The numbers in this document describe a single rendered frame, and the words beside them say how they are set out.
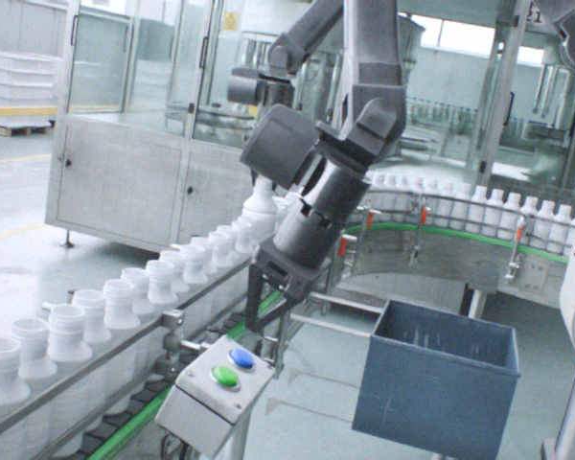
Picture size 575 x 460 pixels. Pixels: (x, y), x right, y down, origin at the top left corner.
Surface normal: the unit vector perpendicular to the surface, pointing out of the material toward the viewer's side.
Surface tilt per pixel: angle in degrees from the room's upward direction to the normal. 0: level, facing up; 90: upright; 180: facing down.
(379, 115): 65
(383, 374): 90
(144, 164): 90
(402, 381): 90
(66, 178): 90
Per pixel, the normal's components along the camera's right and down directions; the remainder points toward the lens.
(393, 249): 0.49, 0.28
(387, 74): 0.14, -0.21
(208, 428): -0.25, 0.17
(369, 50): 0.04, -0.39
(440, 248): 0.17, 0.25
